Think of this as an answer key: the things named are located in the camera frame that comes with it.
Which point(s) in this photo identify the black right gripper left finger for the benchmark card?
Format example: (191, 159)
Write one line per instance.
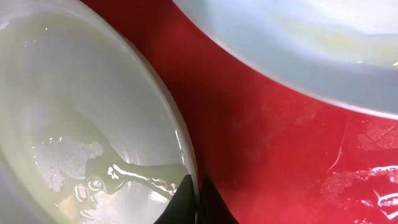
(182, 206)

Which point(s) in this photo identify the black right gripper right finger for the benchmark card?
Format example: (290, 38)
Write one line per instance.
(213, 209)

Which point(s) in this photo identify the light blue plate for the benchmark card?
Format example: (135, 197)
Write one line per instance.
(341, 52)
(89, 131)

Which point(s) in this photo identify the red plastic tray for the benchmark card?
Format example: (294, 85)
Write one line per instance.
(275, 155)

